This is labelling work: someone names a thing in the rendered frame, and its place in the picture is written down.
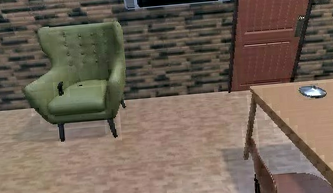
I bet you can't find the green armchair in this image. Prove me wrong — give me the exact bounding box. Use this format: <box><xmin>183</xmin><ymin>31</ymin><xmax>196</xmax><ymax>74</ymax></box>
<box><xmin>17</xmin><ymin>19</ymin><xmax>134</xmax><ymax>147</ymax></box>

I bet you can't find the black remote control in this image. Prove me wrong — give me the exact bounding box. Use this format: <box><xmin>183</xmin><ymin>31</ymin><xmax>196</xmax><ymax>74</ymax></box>
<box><xmin>56</xmin><ymin>80</ymin><xmax>66</xmax><ymax>97</ymax></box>

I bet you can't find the red-brown room door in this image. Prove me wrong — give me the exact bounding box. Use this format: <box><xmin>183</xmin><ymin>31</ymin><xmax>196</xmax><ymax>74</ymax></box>
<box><xmin>220</xmin><ymin>0</ymin><xmax>332</xmax><ymax>93</ymax></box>

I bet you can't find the silver round dish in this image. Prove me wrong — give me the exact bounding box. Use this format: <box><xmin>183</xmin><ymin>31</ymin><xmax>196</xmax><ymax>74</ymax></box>
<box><xmin>298</xmin><ymin>84</ymin><xmax>328</xmax><ymax>101</ymax></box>

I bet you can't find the brown wooden chair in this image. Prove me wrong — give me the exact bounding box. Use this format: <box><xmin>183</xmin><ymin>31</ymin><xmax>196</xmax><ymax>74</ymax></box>
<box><xmin>248</xmin><ymin>131</ymin><xmax>333</xmax><ymax>193</ymax></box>

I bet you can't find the light wooden table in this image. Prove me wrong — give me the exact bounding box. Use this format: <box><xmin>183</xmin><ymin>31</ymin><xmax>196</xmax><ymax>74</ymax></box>
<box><xmin>237</xmin><ymin>78</ymin><xmax>333</xmax><ymax>193</ymax></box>

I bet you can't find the dark door handle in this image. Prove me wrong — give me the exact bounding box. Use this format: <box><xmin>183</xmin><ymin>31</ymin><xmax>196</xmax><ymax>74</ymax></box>
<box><xmin>293</xmin><ymin>15</ymin><xmax>308</xmax><ymax>38</ymax></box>

